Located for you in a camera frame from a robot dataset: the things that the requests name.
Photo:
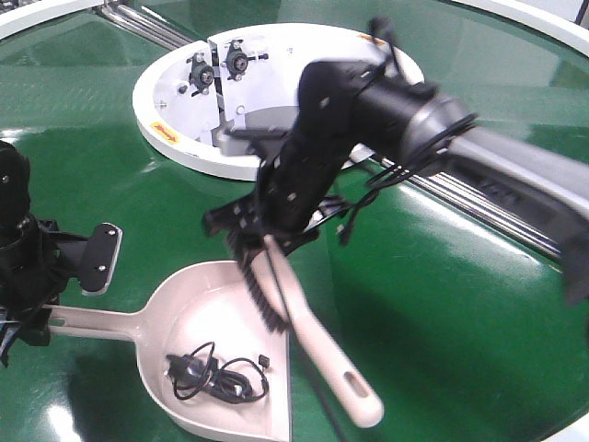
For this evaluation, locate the pink plastic dustpan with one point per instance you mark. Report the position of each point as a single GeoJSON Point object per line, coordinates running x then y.
{"type": "Point", "coordinates": [204, 302]}

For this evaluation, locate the black left wrist camera plate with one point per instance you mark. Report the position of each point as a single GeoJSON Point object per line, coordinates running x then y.
{"type": "Point", "coordinates": [99, 259]}

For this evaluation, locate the pink brush with black bristles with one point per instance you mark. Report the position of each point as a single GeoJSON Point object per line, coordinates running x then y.
{"type": "Point", "coordinates": [282, 304]}

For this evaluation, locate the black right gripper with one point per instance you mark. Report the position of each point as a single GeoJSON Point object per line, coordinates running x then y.
{"type": "Point", "coordinates": [293, 218]}

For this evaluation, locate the black bearing right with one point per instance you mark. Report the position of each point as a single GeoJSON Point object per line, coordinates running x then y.
{"type": "Point", "coordinates": [236, 61]}

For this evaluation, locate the white outer rail left segment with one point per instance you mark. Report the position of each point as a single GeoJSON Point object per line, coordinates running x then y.
{"type": "Point", "coordinates": [28, 16]}

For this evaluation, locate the black bearing left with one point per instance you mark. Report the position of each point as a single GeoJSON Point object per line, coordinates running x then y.
{"type": "Point", "coordinates": [201, 75]}

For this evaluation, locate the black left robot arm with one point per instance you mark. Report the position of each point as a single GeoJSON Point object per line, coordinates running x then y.
{"type": "Point", "coordinates": [15, 200]}

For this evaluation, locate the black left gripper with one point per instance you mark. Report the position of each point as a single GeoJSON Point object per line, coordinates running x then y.
{"type": "Point", "coordinates": [35, 270]}

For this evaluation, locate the far metal rollers gap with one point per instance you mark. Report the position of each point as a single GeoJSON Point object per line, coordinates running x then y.
{"type": "Point", "coordinates": [145, 25]}

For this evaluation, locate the white outer rail right segment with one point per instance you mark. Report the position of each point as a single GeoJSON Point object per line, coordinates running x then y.
{"type": "Point", "coordinates": [558, 28]}

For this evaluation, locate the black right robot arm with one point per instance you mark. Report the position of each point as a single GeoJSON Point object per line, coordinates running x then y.
{"type": "Point", "coordinates": [342, 104]}

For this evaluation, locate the black bearing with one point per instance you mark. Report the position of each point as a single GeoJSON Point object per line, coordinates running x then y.
{"type": "Point", "coordinates": [236, 61]}
{"type": "Point", "coordinates": [201, 75]}

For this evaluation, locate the green conveyor belt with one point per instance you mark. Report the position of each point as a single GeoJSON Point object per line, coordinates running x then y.
{"type": "Point", "coordinates": [462, 332]}

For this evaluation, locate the white rail segment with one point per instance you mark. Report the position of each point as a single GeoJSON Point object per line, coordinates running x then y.
{"type": "Point", "coordinates": [558, 28]}
{"type": "Point", "coordinates": [28, 16]}

